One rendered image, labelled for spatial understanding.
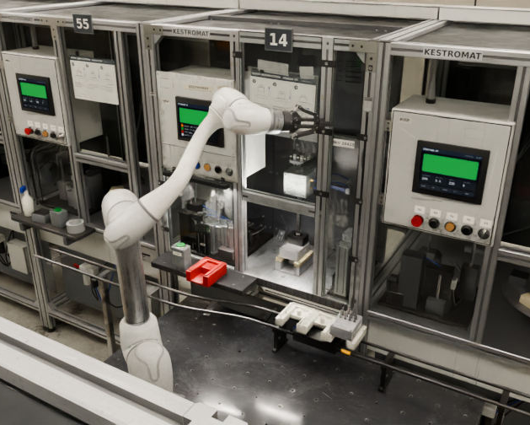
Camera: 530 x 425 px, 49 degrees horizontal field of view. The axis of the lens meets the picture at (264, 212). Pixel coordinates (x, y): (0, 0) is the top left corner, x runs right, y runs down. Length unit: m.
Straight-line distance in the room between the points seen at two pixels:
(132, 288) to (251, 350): 0.68
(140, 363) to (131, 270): 0.35
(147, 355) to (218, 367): 0.44
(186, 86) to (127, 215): 0.82
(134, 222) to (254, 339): 1.00
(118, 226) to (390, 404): 1.27
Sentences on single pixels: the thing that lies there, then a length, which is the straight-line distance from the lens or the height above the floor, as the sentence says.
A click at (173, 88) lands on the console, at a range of 2.68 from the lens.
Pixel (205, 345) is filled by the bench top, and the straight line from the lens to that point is 2.73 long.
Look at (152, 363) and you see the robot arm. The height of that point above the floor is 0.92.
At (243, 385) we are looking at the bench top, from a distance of 2.51.
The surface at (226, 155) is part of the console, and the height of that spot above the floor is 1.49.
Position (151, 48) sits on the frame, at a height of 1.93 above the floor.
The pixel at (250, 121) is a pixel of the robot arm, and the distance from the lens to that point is 1.99.
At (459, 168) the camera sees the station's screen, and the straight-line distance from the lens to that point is 2.15.
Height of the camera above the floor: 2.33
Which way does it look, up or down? 24 degrees down
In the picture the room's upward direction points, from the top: straight up
